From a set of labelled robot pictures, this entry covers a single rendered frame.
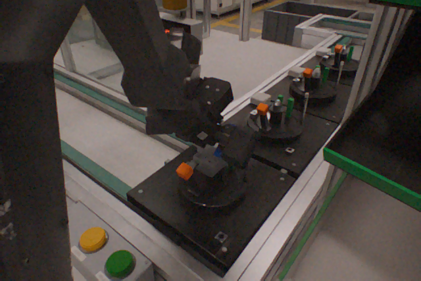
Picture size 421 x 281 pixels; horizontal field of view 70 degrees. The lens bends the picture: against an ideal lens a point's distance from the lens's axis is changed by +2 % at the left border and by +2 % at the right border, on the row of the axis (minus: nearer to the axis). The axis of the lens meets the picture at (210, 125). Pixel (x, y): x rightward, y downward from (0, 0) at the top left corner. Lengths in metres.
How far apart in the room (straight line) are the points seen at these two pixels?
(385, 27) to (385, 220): 0.24
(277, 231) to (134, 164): 0.38
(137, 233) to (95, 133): 0.41
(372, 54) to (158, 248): 0.42
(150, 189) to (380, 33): 0.45
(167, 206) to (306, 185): 0.29
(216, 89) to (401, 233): 0.31
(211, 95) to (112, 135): 0.46
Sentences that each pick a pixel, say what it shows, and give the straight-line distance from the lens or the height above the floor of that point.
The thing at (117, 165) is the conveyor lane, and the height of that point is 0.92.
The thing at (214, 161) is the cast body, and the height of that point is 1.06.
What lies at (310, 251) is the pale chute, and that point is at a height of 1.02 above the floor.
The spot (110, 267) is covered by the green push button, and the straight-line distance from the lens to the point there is 0.52.
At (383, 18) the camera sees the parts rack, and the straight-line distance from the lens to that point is 0.39.
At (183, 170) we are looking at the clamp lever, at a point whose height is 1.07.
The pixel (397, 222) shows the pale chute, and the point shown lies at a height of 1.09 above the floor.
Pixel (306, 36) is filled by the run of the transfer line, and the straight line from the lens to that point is 1.67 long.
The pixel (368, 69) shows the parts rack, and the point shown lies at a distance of 0.40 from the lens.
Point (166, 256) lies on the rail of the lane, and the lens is 0.53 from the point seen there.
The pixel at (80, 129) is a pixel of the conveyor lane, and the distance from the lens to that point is 0.92.
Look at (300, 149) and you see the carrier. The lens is 0.72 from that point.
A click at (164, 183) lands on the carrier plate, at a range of 0.61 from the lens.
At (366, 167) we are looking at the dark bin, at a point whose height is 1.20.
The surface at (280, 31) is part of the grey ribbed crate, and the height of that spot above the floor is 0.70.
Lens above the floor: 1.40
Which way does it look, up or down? 34 degrees down
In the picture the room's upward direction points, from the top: straight up
